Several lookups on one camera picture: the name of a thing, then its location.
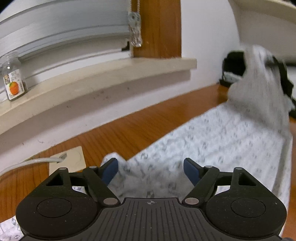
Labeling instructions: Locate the clear jar orange label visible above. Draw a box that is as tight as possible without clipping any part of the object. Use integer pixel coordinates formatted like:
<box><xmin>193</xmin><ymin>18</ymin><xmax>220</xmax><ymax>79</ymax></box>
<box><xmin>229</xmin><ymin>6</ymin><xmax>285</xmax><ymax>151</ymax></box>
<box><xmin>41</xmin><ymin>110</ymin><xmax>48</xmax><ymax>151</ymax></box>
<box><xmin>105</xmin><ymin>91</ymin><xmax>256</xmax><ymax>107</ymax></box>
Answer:
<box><xmin>1</xmin><ymin>51</ymin><xmax>28</xmax><ymax>101</ymax></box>

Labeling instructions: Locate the white cable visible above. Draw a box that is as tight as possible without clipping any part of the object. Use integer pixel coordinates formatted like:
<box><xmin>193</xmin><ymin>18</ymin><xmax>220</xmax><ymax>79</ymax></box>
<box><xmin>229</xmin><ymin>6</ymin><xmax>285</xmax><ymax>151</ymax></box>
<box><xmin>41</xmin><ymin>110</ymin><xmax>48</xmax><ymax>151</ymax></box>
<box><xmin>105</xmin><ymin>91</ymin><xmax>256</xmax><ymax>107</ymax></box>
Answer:
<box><xmin>0</xmin><ymin>157</ymin><xmax>64</xmax><ymax>176</ymax></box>

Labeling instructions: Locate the black clothing pile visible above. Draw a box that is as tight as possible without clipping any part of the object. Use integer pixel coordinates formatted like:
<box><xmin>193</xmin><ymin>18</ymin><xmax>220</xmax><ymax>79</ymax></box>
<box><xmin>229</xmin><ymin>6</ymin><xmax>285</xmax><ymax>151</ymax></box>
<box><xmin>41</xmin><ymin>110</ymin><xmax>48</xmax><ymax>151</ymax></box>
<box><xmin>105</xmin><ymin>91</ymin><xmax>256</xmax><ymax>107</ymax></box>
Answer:
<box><xmin>219</xmin><ymin>51</ymin><xmax>246</xmax><ymax>87</ymax></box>

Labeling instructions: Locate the white patterned garment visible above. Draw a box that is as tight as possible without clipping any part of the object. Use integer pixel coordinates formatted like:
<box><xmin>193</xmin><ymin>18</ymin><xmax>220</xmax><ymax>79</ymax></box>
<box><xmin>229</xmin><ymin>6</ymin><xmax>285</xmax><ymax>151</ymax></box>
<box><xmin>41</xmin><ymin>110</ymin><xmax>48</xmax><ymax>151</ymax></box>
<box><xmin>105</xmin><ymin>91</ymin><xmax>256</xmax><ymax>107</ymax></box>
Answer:
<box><xmin>1</xmin><ymin>46</ymin><xmax>294</xmax><ymax>240</ymax></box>

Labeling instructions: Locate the grey window blind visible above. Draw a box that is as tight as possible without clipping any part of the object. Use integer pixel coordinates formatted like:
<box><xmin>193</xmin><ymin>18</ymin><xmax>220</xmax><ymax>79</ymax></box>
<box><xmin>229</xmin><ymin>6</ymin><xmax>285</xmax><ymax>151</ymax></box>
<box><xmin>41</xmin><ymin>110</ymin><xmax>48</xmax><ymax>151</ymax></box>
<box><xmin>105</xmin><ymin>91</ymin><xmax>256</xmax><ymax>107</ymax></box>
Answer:
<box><xmin>0</xmin><ymin>0</ymin><xmax>132</xmax><ymax>61</ymax></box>

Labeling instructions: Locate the clear blind cord pull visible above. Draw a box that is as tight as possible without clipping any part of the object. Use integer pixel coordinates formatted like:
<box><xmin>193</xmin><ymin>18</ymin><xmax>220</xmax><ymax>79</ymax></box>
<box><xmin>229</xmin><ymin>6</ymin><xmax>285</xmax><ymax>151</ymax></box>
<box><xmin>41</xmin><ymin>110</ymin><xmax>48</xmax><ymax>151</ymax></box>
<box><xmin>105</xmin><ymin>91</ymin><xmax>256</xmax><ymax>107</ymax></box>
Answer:
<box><xmin>127</xmin><ymin>0</ymin><xmax>142</xmax><ymax>48</ymax></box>

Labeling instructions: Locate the beige window sill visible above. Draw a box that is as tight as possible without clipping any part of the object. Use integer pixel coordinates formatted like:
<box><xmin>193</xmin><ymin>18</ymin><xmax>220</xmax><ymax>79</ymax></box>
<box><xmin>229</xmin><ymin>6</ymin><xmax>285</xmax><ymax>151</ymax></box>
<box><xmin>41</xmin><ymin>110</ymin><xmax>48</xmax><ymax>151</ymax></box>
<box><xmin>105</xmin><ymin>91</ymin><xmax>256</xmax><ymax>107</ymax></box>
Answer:
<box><xmin>1</xmin><ymin>58</ymin><xmax>197</xmax><ymax>133</ymax></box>

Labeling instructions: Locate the white wall shelf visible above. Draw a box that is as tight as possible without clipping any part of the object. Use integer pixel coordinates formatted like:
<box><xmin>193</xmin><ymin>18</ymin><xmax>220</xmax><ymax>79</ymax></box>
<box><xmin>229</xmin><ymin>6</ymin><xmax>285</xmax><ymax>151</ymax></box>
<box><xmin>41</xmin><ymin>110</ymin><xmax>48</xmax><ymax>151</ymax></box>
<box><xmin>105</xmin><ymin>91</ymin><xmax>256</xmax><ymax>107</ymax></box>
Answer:
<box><xmin>234</xmin><ymin>0</ymin><xmax>295</xmax><ymax>14</ymax></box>

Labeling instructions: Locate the brown wooden window frame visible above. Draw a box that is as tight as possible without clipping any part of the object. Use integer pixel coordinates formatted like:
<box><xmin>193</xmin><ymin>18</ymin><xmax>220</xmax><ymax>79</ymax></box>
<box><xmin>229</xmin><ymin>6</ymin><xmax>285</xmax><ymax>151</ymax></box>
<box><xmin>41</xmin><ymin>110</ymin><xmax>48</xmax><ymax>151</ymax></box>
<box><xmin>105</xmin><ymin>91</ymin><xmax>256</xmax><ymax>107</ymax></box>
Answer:
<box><xmin>130</xmin><ymin>0</ymin><xmax>182</xmax><ymax>59</ymax></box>

